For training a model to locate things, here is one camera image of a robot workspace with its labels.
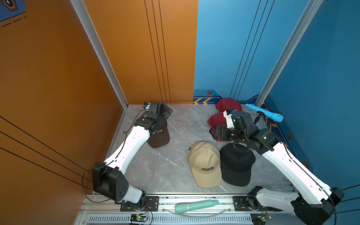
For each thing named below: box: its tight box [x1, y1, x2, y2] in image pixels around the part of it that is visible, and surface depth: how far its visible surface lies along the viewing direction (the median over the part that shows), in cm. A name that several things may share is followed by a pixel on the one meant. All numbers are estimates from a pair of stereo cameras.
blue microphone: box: [245, 103, 284, 122], surface depth 85 cm
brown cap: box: [147, 120, 170, 149], surface depth 99 cm
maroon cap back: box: [215, 98, 243, 113], surface depth 114 cm
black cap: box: [219, 143, 256, 187], surface depth 84 cm
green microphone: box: [174, 199, 219, 214], surface depth 71 cm
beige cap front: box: [187, 141, 223, 188], surface depth 82 cm
